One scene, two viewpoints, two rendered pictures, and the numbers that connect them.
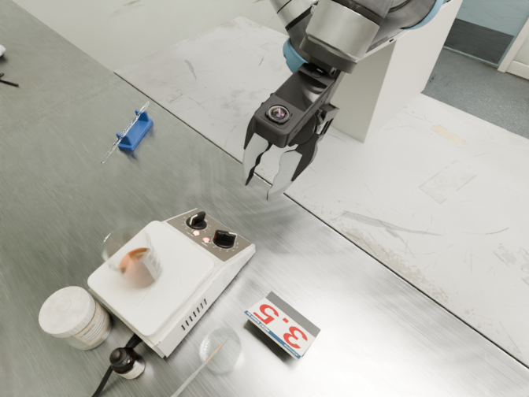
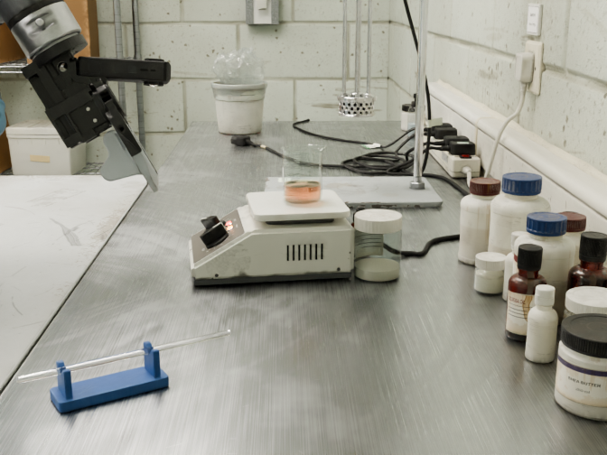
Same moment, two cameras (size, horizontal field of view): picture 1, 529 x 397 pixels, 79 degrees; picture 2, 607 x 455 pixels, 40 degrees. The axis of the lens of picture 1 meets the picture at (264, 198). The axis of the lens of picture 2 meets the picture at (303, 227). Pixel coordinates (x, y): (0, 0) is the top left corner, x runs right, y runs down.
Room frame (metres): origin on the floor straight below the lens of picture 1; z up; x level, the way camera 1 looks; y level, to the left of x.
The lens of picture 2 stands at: (0.91, 0.88, 1.25)
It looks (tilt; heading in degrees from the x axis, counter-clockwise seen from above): 16 degrees down; 225
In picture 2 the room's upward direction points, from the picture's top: straight up
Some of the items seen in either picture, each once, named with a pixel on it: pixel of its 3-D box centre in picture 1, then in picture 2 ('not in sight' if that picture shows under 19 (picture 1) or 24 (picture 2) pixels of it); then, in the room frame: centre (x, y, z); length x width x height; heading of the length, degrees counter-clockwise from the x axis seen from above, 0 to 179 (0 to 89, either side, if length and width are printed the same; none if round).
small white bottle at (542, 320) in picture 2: not in sight; (542, 322); (0.21, 0.51, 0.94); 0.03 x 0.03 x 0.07
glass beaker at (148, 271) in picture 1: (134, 261); (304, 173); (0.18, 0.15, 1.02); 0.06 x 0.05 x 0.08; 164
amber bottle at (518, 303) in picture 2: not in sight; (527, 292); (0.17, 0.47, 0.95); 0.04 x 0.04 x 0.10
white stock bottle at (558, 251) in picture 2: not in sight; (543, 266); (0.12, 0.46, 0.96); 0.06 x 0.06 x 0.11
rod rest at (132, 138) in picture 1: (134, 128); (109, 374); (0.55, 0.28, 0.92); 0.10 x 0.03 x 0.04; 166
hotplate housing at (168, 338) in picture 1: (174, 272); (275, 237); (0.20, 0.13, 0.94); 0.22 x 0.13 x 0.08; 144
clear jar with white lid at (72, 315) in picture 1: (79, 319); (377, 246); (0.14, 0.24, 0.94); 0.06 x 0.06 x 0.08
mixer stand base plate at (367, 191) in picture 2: not in sight; (349, 190); (-0.17, -0.08, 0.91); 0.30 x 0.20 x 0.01; 136
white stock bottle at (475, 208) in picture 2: not in sight; (482, 220); (-0.01, 0.30, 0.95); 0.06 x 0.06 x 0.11
